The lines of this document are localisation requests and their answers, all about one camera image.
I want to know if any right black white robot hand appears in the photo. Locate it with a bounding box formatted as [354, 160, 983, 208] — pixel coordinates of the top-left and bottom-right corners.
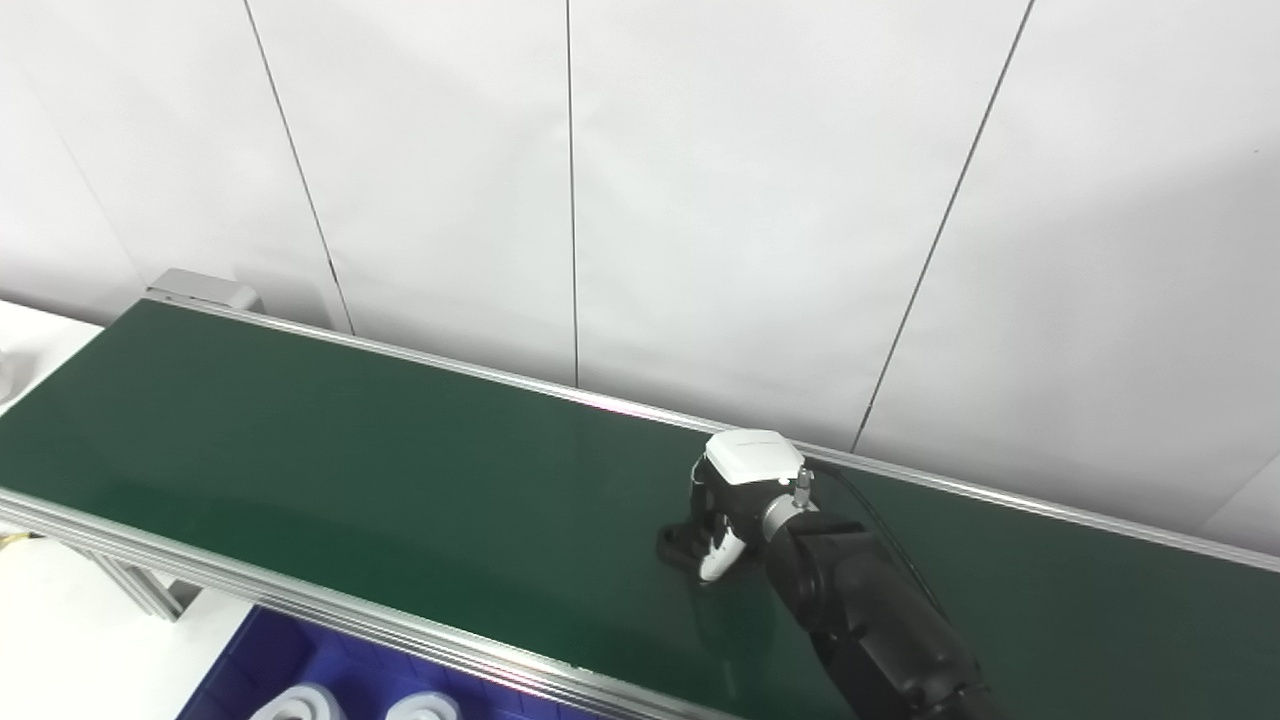
[690, 430, 816, 586]

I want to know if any black flanged part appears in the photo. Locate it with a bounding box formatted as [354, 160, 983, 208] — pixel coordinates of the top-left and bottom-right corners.
[656, 518, 763, 588]

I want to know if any green conveyor belt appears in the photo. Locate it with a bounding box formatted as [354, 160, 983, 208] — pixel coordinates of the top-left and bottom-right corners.
[0, 300, 1280, 720]
[0, 268, 1280, 720]

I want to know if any white block part with holes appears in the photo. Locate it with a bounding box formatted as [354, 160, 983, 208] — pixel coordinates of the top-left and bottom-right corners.
[385, 692, 461, 720]
[250, 682, 347, 720]

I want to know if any blue bin with white parts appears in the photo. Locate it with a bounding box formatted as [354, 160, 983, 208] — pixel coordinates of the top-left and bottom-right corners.
[175, 605, 601, 720]

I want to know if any aluminium conveyor leg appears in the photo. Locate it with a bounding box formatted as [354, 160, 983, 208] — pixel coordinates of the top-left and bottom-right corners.
[85, 553, 203, 622]

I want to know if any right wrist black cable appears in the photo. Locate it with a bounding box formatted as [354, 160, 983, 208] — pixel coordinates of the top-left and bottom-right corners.
[793, 460, 951, 621]

